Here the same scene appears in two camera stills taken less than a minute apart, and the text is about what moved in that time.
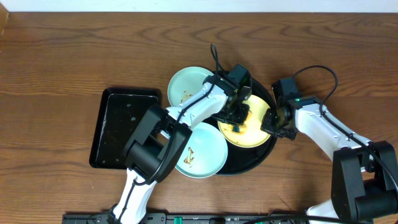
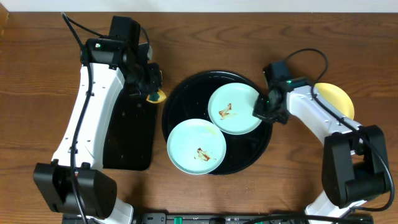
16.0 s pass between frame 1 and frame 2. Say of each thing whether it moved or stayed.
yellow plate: moved
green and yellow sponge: moved
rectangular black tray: stayed
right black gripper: moved
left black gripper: moved
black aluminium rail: stayed
